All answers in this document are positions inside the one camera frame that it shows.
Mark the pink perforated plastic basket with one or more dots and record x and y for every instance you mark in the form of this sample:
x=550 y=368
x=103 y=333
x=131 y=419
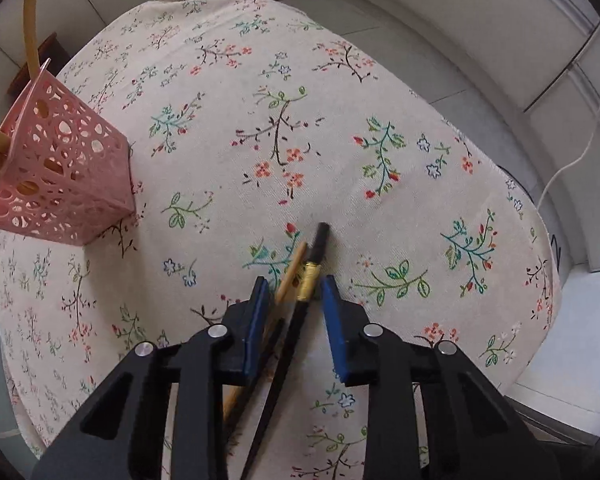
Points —
x=66 y=177

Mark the floral tablecloth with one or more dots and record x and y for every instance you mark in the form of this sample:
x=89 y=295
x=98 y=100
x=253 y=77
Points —
x=249 y=124

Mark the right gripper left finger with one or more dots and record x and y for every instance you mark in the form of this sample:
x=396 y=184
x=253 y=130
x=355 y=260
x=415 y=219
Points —
x=245 y=322

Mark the bamboo chopstick on table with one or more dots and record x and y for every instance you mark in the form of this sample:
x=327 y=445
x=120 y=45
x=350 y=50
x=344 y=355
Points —
x=285 y=285

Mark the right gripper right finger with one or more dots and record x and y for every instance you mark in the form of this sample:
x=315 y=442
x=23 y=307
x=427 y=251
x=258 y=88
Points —
x=354 y=357

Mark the black gold-banded chopstick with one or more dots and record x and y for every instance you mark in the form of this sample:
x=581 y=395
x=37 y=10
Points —
x=304 y=297

